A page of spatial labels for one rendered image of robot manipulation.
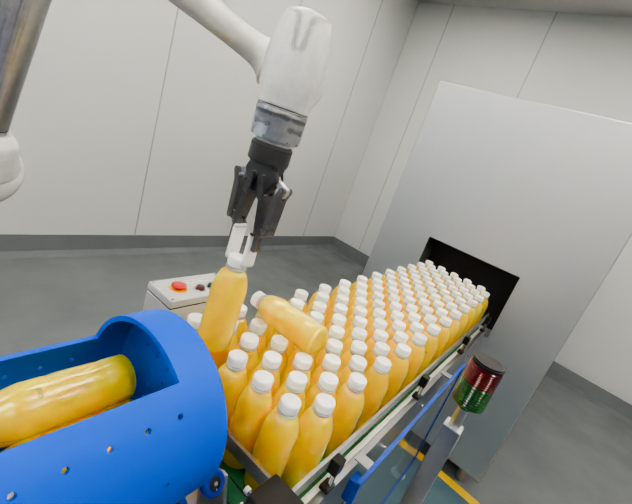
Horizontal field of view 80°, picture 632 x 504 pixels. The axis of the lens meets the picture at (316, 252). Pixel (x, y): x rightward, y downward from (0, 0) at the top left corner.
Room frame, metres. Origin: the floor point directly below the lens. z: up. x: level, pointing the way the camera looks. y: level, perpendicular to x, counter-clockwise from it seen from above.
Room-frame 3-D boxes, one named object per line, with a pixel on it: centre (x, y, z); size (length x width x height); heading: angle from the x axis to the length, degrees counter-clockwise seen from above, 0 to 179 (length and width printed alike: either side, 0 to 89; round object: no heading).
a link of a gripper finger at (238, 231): (0.70, 0.16, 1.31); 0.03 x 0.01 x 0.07; 148
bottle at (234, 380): (0.64, 0.08, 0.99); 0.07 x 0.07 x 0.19
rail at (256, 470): (0.60, 0.08, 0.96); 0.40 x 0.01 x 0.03; 58
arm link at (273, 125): (0.68, 0.14, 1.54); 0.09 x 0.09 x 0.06
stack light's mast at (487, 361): (0.67, -0.39, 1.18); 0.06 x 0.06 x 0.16
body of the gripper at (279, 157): (0.68, 0.14, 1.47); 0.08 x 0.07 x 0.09; 58
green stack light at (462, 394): (0.67, -0.39, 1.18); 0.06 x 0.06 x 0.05
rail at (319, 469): (1.17, -0.52, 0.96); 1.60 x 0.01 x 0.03; 148
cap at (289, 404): (0.57, -0.05, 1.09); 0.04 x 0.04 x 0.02
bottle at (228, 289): (0.68, 0.14, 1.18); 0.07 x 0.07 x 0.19
